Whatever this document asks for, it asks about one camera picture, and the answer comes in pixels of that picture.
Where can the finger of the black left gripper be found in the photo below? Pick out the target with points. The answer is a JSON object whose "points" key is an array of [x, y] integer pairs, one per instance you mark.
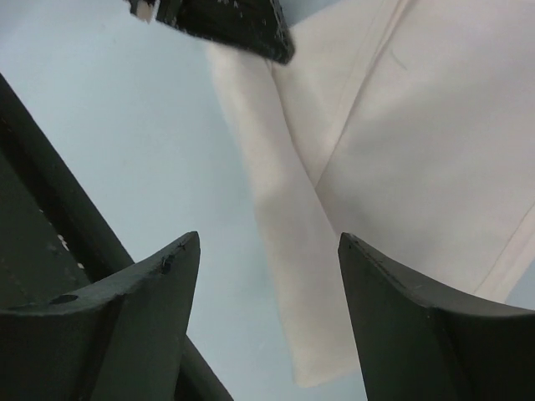
{"points": [[256, 26]]}

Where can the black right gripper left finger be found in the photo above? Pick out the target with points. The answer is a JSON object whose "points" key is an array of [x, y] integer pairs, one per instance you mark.
{"points": [[120, 338]]}

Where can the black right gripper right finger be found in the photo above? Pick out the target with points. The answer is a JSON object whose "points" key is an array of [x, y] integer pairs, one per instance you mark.
{"points": [[419, 339]]}

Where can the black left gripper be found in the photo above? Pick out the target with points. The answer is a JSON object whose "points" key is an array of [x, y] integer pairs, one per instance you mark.
{"points": [[53, 239]]}

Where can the white cloth napkin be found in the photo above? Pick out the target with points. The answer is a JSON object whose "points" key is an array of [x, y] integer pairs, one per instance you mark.
{"points": [[409, 124]]}

